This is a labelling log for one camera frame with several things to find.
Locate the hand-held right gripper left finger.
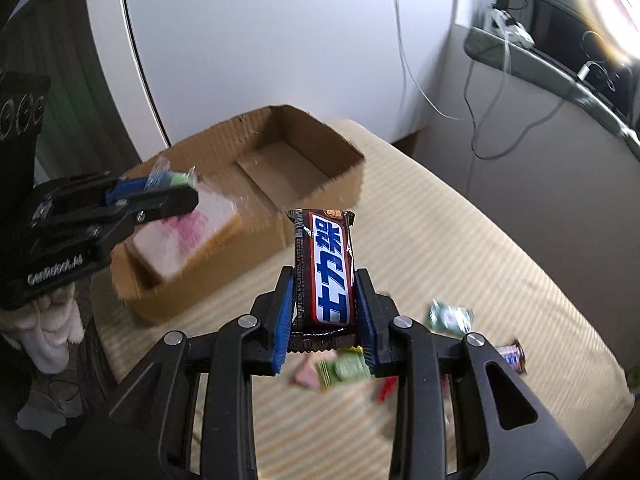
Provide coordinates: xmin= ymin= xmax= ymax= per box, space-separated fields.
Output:
xmin=107 ymin=265 xmax=296 ymax=480

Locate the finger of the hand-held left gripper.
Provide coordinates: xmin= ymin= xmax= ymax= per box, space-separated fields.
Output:
xmin=29 ymin=186 xmax=200 ymax=262
xmin=33 ymin=171 xmax=162 ymax=212

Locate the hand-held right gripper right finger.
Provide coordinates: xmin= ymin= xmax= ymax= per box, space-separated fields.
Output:
xmin=352 ymin=266 xmax=586 ymax=480

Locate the yellow candy packet green figure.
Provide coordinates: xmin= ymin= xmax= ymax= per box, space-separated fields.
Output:
xmin=315 ymin=350 xmax=372 ymax=391

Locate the brown chocolate bar blue print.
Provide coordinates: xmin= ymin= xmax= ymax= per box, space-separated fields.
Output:
xmin=285 ymin=208 xmax=359 ymax=354

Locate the small purple candy bar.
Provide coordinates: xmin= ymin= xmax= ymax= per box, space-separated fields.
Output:
xmin=495 ymin=340 xmax=529 ymax=374

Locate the cardboard box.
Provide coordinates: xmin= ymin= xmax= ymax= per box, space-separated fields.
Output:
xmin=107 ymin=105 xmax=367 ymax=326

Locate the white pink snack packet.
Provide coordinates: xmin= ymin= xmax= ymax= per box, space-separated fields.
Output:
xmin=131 ymin=182 xmax=242 ymax=282

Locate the pink candy packet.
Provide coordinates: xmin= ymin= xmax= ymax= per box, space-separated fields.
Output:
xmin=292 ymin=357 xmax=322 ymax=391

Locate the teal candy packet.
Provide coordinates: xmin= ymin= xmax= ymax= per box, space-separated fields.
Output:
xmin=426 ymin=298 xmax=475 ymax=334

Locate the white wardrobe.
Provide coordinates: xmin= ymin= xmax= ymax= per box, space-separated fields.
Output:
xmin=82 ymin=0 xmax=503 ymax=163

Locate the grey window sill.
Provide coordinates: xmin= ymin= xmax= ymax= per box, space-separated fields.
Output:
xmin=462 ymin=25 xmax=640 ymax=161

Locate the white power strip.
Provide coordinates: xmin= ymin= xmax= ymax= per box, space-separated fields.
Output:
xmin=487 ymin=4 xmax=534 ymax=49

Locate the dark cable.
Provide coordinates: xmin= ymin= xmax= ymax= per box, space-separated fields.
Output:
xmin=462 ymin=55 xmax=568 ymax=161

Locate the white cable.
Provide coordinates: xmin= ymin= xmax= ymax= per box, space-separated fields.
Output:
xmin=389 ymin=0 xmax=464 ymax=121

